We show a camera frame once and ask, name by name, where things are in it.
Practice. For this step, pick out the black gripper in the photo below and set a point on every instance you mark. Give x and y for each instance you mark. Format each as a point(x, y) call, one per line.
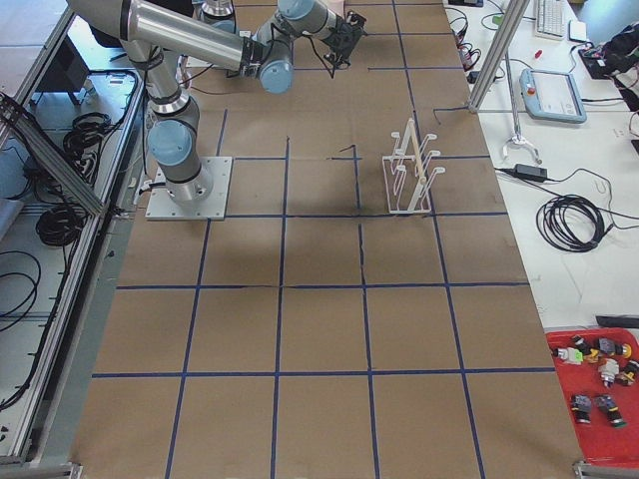
point(340, 35)

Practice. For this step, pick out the metal reacher tool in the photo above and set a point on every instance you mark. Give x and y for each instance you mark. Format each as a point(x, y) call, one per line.
point(517, 141)

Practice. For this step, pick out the white keyboard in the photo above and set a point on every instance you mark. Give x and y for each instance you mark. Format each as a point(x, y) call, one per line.
point(549, 19)

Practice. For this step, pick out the teach pendant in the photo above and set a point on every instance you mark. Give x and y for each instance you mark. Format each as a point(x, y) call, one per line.
point(552, 96)

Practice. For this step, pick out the black smartphone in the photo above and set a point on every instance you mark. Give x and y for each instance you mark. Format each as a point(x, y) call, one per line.
point(577, 31)

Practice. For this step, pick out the black power adapter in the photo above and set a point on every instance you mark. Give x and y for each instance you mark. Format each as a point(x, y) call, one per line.
point(530, 173)

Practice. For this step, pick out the black plastic tool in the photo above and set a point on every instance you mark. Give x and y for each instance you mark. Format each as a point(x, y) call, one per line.
point(620, 321)

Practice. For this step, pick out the red parts tray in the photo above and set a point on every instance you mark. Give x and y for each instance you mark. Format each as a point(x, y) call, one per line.
point(598, 373)

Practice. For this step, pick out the white wire cup rack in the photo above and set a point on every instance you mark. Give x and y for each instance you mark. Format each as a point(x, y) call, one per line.
point(408, 176)

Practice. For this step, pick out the aluminium frame post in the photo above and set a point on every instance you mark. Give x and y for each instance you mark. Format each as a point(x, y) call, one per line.
point(498, 48)

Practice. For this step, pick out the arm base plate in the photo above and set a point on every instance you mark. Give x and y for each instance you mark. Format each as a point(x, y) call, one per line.
point(203, 198)

